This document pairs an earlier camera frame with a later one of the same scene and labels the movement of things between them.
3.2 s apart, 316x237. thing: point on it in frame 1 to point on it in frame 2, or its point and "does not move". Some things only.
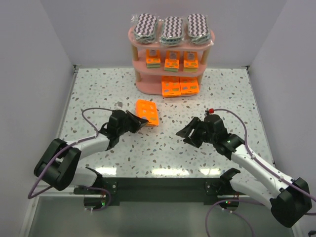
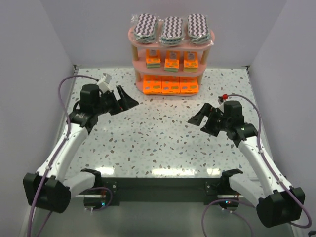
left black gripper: (130, 121) to (116, 101)
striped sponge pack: (172, 32) does not move
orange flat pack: (148, 110) to (152, 84)
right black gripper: (196, 133) to (210, 121)
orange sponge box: (153, 58) does not move
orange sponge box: (190, 61) does not move
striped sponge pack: (145, 25) does not move
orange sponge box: (172, 61) does not move
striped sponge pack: (198, 31) does not move
